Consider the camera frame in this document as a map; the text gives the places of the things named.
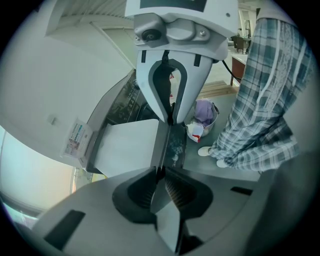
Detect person's white shoe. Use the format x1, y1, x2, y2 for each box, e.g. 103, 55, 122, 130
215, 158, 230, 169
197, 146, 213, 158

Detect white washing machine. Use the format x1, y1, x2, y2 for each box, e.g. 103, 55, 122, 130
0, 34, 161, 181

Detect paper label sticker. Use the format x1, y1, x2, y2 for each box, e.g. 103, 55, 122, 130
59, 116, 95, 161

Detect black cable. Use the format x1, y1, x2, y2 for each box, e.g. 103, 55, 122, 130
221, 58, 243, 82

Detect wooden step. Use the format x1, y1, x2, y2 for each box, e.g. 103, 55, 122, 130
199, 79, 239, 98

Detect white detergent drawer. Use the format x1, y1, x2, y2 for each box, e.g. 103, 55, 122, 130
93, 118, 188, 255

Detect brown wooden table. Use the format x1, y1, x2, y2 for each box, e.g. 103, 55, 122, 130
229, 53, 250, 87

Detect person's grey top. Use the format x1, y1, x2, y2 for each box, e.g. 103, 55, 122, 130
256, 0, 301, 27

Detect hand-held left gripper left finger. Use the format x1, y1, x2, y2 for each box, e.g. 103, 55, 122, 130
31, 166, 174, 256

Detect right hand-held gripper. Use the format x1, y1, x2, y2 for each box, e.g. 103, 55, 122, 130
124, 0, 239, 124

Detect purple cloth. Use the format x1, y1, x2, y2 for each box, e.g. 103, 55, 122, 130
194, 99, 216, 127

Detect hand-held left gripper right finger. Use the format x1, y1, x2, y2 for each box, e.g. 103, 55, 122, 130
163, 166, 271, 256

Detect person's plaid trousers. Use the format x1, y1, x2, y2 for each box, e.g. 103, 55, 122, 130
209, 17, 316, 173

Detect red and white packet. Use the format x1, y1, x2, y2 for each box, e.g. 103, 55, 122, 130
186, 123, 205, 144

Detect round metal basket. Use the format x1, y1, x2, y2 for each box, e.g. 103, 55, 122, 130
184, 98, 220, 141

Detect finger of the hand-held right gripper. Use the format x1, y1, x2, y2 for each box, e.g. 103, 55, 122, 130
136, 49, 170, 123

